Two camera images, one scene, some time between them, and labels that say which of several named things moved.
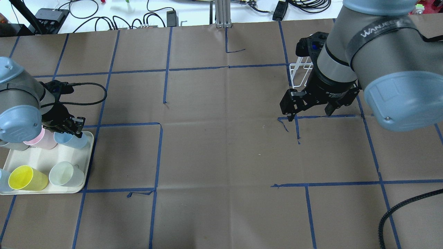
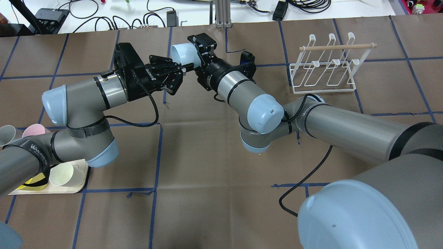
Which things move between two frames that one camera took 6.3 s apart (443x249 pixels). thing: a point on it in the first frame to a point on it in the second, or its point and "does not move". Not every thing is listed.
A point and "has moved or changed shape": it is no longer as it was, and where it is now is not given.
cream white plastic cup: (64, 174) does not move
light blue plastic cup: (71, 140) has moved or changed shape
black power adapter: (280, 10) does not move
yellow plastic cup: (24, 177) does not move
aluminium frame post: (223, 14) does not move
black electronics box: (50, 21) does not move
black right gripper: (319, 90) to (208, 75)
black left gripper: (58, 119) to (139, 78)
